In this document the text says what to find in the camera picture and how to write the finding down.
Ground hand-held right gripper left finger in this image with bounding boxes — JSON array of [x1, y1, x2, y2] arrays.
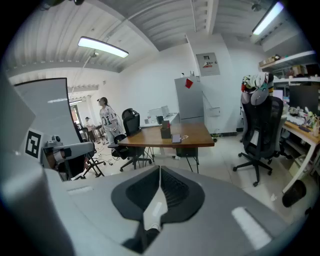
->
[[62, 164, 161, 256]]

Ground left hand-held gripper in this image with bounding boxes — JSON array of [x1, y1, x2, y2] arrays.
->
[[24, 128, 97, 181]]

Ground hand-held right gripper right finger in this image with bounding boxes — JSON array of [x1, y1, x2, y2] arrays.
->
[[147, 164, 303, 256]]

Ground black mesh office chair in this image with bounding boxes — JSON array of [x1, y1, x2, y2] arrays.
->
[[107, 108, 153, 173]]

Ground grey board on wheeled stand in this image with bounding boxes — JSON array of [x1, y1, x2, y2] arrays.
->
[[13, 77, 107, 179]]

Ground black computer tower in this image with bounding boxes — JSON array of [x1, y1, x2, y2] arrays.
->
[[175, 146, 199, 158]]

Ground wooden table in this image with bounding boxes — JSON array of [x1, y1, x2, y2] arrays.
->
[[117, 122, 215, 173]]

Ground brown pen holder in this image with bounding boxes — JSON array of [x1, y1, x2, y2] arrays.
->
[[160, 120, 172, 140]]

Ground white printer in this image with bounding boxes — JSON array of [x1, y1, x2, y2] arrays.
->
[[148, 105, 170, 118]]

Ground black waste bin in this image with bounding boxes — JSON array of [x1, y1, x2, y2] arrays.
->
[[281, 179, 307, 208]]

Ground white side desk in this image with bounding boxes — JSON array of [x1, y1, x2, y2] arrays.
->
[[139, 112, 181, 130]]

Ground black chair with grey headrest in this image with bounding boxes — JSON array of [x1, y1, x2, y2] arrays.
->
[[232, 92, 288, 188]]

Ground long ceiling light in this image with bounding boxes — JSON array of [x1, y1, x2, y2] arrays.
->
[[77, 36, 130, 59], [251, 1, 285, 36]]

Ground grey refrigerator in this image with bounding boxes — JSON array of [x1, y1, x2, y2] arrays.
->
[[174, 76, 206, 125]]

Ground wooden desk with white legs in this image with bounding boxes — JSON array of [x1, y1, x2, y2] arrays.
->
[[282, 117, 320, 195]]

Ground grey headrest pillow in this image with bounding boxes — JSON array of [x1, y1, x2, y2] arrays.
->
[[241, 87, 270, 106]]

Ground pink screen monitor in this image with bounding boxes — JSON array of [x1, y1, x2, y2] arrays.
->
[[272, 89, 285, 102]]

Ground colourful patterned garment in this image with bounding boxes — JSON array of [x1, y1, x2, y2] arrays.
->
[[241, 72, 275, 95]]

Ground black monitor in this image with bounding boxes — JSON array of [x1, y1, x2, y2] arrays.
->
[[288, 84, 320, 117]]

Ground white storage shelf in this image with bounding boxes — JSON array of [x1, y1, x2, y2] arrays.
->
[[258, 50, 320, 86]]

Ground grey wall electrical panel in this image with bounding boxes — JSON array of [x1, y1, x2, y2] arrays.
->
[[195, 52, 221, 77]]

